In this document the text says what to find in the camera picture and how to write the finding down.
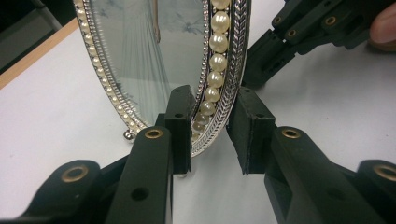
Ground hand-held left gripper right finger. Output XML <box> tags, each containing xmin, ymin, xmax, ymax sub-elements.
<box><xmin>226</xmin><ymin>87</ymin><xmax>387</xmax><ymax>224</ymax></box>

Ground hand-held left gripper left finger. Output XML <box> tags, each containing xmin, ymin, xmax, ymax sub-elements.
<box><xmin>104</xmin><ymin>84</ymin><xmax>196</xmax><ymax>224</ymax></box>

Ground oval silver pearl picture frame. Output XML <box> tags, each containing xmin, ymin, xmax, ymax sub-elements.
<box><xmin>73</xmin><ymin>0</ymin><xmax>252</xmax><ymax>159</ymax></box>

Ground wooden table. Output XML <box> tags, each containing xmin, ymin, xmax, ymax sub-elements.
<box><xmin>0</xmin><ymin>18</ymin><xmax>79</xmax><ymax>91</ymax></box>

